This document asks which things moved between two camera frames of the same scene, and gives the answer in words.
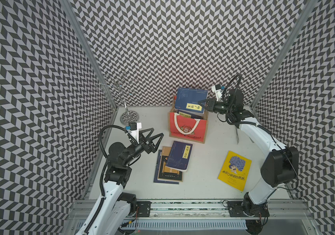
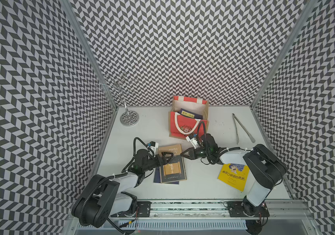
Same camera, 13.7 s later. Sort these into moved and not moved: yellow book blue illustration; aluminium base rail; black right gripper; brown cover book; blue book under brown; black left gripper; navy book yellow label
Moved: black left gripper; navy book yellow label; black right gripper
Not moved: brown cover book; aluminium base rail; blue book under brown; yellow book blue illustration
